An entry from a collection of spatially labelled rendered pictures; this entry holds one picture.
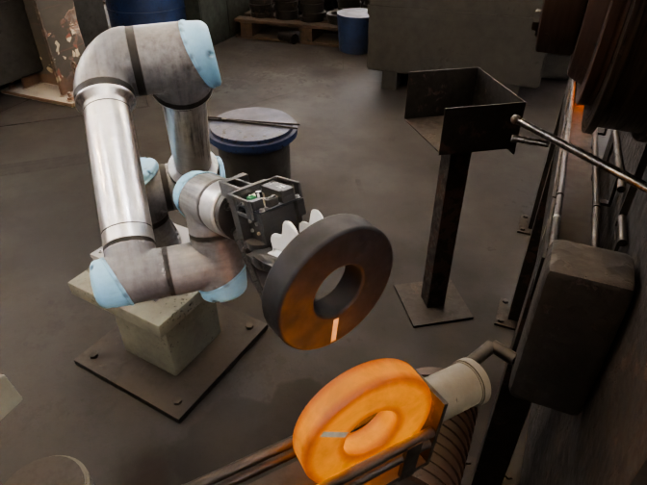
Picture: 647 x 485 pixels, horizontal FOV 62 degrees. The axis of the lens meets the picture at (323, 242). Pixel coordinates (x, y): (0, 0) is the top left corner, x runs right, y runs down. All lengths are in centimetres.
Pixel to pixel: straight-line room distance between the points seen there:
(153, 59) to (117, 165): 20
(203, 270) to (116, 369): 89
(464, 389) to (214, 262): 39
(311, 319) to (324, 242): 9
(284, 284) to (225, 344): 113
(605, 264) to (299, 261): 38
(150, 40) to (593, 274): 75
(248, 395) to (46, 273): 93
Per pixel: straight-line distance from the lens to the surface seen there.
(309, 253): 51
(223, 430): 148
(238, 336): 166
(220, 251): 79
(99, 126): 92
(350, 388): 54
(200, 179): 78
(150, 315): 136
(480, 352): 84
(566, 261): 71
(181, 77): 99
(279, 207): 62
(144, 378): 161
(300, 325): 56
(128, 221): 84
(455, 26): 332
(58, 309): 195
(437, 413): 63
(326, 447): 57
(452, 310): 179
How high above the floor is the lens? 120
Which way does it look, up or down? 36 degrees down
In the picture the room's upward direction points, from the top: straight up
